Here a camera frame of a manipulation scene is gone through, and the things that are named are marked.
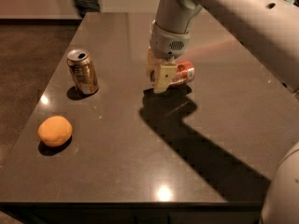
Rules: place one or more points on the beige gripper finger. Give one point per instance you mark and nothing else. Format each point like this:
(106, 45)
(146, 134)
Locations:
(153, 68)
(164, 71)

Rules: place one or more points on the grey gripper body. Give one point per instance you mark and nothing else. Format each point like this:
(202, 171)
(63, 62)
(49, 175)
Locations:
(168, 45)

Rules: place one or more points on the red coke can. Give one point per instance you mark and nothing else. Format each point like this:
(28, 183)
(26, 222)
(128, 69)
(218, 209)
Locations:
(184, 74)

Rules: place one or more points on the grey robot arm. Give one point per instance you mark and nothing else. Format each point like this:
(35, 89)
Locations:
(268, 29)

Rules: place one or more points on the silver gold soda can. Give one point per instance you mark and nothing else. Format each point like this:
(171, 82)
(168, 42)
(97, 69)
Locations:
(82, 71)

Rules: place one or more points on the orange fruit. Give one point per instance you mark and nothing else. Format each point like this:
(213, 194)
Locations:
(55, 131)

